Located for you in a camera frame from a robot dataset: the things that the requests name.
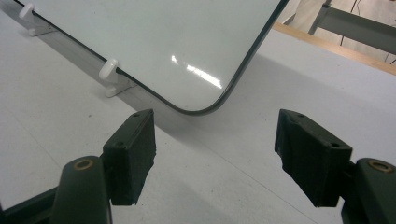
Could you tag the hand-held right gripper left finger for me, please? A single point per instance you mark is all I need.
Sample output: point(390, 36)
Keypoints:
point(129, 155)

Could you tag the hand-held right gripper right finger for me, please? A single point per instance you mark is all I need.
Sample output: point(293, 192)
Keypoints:
point(311, 155)

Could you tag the white whiteboard stand foot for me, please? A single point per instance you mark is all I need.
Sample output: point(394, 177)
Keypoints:
point(31, 18)
point(112, 74)

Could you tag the white whiteboard with dark rim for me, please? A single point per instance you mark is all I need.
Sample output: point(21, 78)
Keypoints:
point(162, 40)

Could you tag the metal desk frame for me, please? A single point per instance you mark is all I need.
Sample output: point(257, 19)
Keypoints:
point(358, 26)

